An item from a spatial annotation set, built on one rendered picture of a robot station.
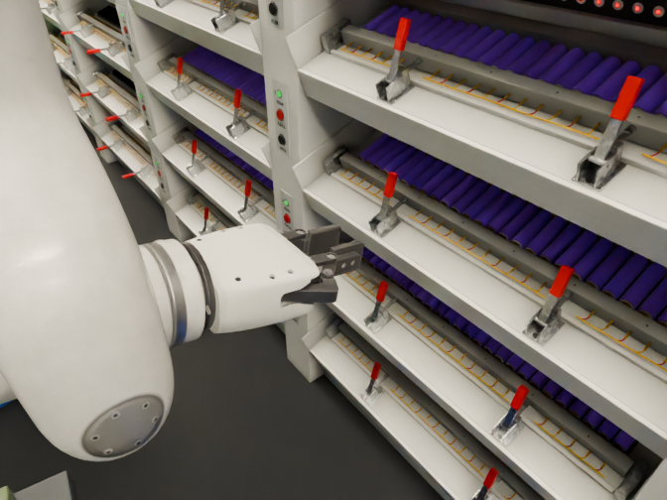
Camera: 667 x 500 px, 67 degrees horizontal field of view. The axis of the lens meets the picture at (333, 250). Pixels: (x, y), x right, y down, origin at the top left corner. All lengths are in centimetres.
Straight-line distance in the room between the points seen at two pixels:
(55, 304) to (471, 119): 46
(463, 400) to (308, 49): 56
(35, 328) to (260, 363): 100
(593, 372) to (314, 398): 70
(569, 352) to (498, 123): 26
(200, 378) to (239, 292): 86
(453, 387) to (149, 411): 56
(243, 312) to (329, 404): 78
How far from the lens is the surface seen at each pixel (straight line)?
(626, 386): 61
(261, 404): 118
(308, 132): 82
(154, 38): 143
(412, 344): 84
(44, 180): 28
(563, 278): 59
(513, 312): 64
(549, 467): 77
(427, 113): 61
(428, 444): 98
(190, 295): 38
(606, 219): 51
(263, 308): 41
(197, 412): 119
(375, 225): 75
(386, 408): 101
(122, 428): 32
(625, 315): 62
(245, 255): 43
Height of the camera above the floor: 94
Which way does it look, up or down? 37 degrees down
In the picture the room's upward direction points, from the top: straight up
